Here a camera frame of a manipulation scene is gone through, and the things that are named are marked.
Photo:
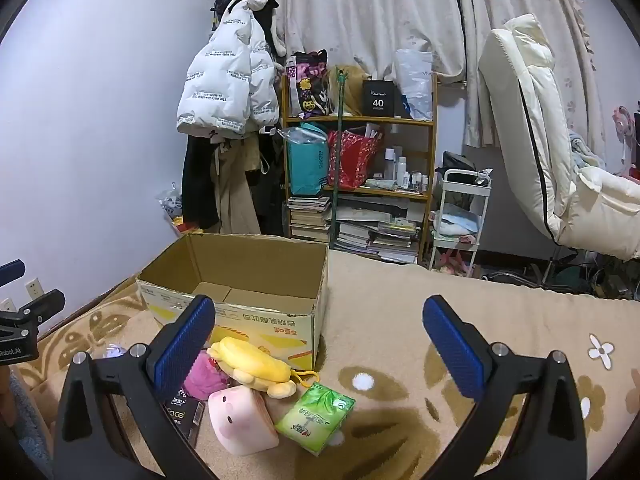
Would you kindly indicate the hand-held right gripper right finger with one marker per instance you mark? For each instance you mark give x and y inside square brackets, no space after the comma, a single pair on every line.
[452,355]

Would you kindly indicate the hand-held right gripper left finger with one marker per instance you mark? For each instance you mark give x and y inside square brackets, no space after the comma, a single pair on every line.
[185,345]

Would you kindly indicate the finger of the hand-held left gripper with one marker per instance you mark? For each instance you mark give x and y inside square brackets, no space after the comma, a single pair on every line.
[11,272]
[45,305]

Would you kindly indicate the pink fluffy plush toy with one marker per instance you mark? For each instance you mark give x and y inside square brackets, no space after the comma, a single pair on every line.
[205,382]

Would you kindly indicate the yellow plush toy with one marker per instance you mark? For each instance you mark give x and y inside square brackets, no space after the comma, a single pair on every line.
[250,365]

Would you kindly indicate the black packet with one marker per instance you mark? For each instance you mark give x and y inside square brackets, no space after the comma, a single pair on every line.
[182,417]

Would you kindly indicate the pink pig squishy toy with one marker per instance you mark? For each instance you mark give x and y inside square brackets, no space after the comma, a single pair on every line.
[240,425]

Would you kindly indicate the cardboard box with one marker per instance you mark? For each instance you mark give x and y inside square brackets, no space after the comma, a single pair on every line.
[260,260]

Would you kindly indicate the green tissue pack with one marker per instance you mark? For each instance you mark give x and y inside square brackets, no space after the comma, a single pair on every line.
[312,417]

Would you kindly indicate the person's left forearm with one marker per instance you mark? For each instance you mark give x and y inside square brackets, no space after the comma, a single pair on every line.
[27,425]

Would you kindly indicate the beige floral blanket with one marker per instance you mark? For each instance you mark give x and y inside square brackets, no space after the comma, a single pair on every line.
[400,310]

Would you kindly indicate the light blue cloth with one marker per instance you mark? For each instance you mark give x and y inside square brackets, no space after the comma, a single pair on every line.
[457,222]

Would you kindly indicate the plastic bag of toys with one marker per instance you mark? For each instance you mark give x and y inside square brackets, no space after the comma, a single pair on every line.
[172,207]

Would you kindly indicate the pile of books and magazines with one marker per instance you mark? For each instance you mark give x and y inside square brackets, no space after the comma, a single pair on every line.
[380,235]

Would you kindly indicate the white trolley cart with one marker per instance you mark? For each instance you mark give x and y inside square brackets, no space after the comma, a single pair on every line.
[482,200]

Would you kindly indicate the beige trousers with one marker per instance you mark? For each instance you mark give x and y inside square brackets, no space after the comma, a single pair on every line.
[235,195]

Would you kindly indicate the black coat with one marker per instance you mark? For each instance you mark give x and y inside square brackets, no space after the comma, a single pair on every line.
[197,185]

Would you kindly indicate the stack of old books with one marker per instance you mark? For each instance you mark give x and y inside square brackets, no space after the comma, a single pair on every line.
[309,220]

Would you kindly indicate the black garment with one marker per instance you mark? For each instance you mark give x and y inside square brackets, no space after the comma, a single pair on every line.
[272,180]

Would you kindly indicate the group of white cosmetic bottles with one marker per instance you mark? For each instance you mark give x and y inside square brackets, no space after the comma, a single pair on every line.
[402,167]

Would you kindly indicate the teal bag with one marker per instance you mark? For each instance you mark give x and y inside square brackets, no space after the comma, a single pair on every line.
[306,167]

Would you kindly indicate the red patterned bag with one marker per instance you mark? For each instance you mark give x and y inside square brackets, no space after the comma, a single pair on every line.
[352,160]

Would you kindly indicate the green pole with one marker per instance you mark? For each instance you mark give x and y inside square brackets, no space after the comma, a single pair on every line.
[339,160]

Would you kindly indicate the clear zip bag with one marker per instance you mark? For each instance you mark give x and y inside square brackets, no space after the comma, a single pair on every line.
[300,135]

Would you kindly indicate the cream recliner chair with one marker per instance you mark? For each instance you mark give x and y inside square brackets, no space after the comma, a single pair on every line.
[525,110]

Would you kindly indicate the wooden shelf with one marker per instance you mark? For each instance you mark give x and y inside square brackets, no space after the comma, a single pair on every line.
[350,120]

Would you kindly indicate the black box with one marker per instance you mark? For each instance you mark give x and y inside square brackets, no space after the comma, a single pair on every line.
[382,100]

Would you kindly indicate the white puffer jacket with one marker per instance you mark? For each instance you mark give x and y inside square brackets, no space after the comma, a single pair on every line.
[220,75]

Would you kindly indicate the clear plastic bag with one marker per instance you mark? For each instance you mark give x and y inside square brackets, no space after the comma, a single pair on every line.
[415,85]

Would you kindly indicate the blonde wig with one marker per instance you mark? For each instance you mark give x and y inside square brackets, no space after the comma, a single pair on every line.
[352,90]

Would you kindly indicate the pink fan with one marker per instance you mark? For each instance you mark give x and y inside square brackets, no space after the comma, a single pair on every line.
[624,125]

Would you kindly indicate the patterned black pink bag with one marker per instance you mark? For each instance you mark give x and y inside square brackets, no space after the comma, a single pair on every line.
[310,85]

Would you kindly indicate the floral cream curtain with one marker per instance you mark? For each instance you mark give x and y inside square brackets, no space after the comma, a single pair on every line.
[370,10]
[565,35]

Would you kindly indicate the wall outlet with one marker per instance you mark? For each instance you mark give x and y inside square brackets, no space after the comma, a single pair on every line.
[33,288]
[7,305]

